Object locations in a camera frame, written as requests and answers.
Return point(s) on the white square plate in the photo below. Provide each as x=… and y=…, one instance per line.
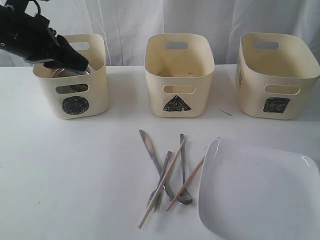
x=253, y=192

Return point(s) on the steel table knife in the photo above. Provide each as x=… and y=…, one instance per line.
x=151, y=150

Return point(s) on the cream bin with square mark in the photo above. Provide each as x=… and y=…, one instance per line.
x=275, y=74

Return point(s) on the long wooden chopstick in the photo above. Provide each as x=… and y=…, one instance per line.
x=160, y=185

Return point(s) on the steel spoon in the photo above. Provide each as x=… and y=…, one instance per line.
x=184, y=198

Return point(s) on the steel fork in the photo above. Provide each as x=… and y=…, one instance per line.
x=157, y=203

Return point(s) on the cream bin with circle mark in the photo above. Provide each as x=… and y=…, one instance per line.
x=92, y=102

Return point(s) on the steel mug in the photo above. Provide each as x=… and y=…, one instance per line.
x=57, y=72

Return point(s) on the cream bin with triangle mark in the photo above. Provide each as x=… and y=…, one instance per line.
x=179, y=68

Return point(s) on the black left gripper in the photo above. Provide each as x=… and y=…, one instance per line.
x=31, y=38

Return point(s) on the stainless steel bowl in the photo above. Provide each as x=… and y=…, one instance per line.
x=76, y=88

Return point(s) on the short wooden chopstick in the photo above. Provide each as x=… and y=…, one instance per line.
x=187, y=182

